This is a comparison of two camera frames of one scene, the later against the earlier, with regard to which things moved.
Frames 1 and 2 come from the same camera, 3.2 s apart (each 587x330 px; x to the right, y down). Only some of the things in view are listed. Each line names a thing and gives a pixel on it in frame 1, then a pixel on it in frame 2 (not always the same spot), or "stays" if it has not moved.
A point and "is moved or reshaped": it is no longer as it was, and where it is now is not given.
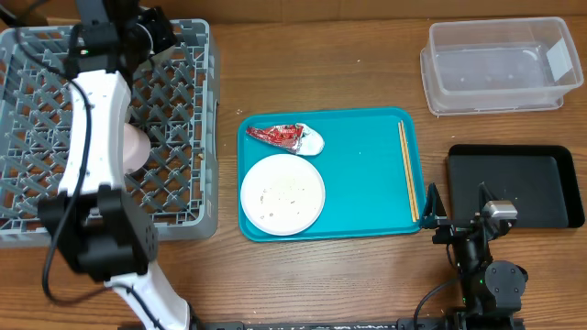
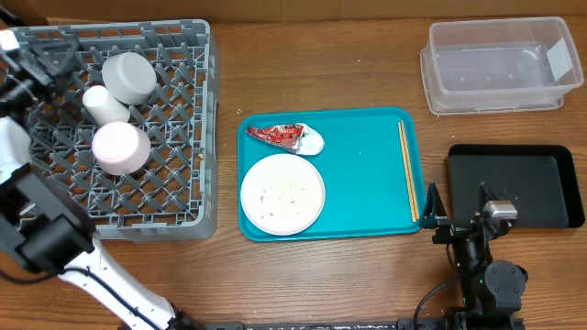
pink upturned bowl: (137, 148) stays
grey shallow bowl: (157, 61) is moved or reshaped
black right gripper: (453, 228) stays
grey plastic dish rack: (173, 95) stays
